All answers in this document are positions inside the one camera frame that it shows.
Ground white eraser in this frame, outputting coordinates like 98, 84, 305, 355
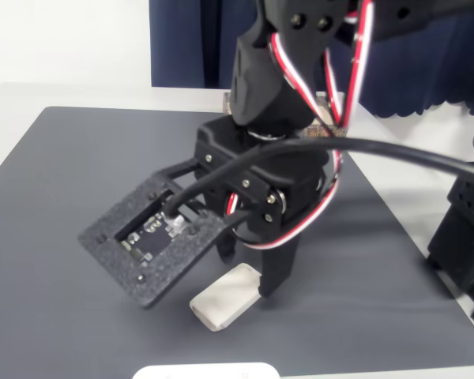
189, 263, 261, 332

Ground brown patterned cardboard box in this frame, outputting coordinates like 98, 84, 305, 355
222, 91, 348, 140

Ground white rounded device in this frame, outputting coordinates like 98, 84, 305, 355
131, 362, 282, 379

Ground dark grey mat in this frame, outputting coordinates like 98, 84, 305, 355
0, 105, 474, 377

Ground red white servo cable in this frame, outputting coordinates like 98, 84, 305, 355
224, 149, 343, 250
269, 0, 377, 133

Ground thick black camera cable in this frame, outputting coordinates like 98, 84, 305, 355
164, 136, 474, 223

